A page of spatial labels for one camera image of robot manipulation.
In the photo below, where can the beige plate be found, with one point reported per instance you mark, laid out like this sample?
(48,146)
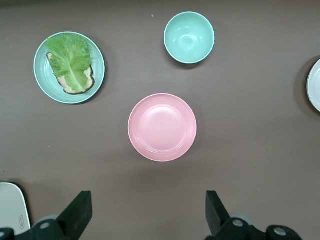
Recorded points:
(315,85)

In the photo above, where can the beige toaster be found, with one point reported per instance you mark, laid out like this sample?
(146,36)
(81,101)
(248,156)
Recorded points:
(10,205)

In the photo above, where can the green bowl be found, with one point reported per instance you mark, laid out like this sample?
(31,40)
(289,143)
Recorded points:
(189,37)

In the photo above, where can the pink plate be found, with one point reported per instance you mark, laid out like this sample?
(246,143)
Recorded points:
(162,127)

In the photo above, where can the green lettuce leaf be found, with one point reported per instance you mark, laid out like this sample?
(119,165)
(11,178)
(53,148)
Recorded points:
(70,62)

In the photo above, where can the green plate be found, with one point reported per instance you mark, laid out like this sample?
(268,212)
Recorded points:
(45,82)

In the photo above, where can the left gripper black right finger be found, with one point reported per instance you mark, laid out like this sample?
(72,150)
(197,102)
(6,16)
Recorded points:
(220,220)

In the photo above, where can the toasted bread slice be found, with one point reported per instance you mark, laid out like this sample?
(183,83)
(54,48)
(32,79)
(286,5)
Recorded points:
(63,84)

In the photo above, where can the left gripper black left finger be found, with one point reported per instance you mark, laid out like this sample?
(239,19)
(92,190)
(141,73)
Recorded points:
(75,215)

